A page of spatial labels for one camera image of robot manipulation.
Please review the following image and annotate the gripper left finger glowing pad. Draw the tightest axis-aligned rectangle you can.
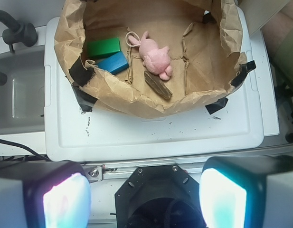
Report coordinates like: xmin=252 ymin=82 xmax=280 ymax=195
xmin=0 ymin=161 xmax=91 ymax=228

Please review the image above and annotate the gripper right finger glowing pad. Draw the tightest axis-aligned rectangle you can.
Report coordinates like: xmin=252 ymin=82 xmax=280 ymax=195
xmin=199 ymin=155 xmax=293 ymax=228

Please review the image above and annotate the pink plush bunny toy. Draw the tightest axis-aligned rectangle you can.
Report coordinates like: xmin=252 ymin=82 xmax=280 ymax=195
xmin=125 ymin=31 xmax=173 ymax=81

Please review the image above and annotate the white plastic bin lid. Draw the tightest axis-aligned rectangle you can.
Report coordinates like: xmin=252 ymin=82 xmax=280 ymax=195
xmin=44 ymin=5 xmax=265 ymax=162

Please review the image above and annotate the black tape piece front right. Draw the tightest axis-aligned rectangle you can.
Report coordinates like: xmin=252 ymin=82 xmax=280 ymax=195
xmin=205 ymin=97 xmax=228 ymax=114

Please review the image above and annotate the black tape piece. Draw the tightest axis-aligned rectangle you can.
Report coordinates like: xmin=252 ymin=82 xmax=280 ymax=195
xmin=71 ymin=85 xmax=98 ymax=112
xmin=205 ymin=97 xmax=228 ymax=114

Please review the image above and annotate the toy sink basin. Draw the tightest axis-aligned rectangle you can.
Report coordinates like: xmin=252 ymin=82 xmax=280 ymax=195
xmin=0 ymin=46 xmax=45 ymax=135

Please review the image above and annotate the black tape piece front left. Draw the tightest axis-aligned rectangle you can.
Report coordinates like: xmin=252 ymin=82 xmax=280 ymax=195
xmin=71 ymin=85 xmax=98 ymax=112

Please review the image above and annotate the black tape piece left rim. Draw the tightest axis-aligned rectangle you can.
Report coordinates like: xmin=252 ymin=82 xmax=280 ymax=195
xmin=69 ymin=57 xmax=95 ymax=87

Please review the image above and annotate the black tape piece rim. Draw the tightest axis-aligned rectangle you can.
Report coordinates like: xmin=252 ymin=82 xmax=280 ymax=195
xmin=69 ymin=57 xmax=95 ymax=87
xmin=231 ymin=60 xmax=256 ymax=88

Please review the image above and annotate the black tape piece right rim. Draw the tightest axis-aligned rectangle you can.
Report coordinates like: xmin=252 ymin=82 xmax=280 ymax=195
xmin=231 ymin=60 xmax=256 ymax=88

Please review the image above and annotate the blue wooden block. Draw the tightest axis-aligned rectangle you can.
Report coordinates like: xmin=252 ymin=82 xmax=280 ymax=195
xmin=96 ymin=51 xmax=129 ymax=75

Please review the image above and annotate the green wooden block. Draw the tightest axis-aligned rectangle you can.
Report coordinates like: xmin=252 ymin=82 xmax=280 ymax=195
xmin=87 ymin=37 xmax=121 ymax=58

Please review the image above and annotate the brown paper bag tray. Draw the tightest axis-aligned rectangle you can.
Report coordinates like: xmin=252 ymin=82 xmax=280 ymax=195
xmin=54 ymin=0 xmax=246 ymax=119

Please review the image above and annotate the dark grey toy faucet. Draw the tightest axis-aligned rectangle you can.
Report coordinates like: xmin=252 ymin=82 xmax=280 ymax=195
xmin=0 ymin=10 xmax=38 ymax=53

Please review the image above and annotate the aluminium frame rail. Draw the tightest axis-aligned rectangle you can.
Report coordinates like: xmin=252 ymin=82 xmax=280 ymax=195
xmin=84 ymin=152 xmax=293 ymax=183

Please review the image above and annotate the black cable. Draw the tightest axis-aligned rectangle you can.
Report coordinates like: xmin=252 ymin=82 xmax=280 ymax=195
xmin=0 ymin=137 xmax=52 ymax=161

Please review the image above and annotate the black octagonal mount plate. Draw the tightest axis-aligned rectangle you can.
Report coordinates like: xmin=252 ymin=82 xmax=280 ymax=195
xmin=114 ymin=164 xmax=207 ymax=228

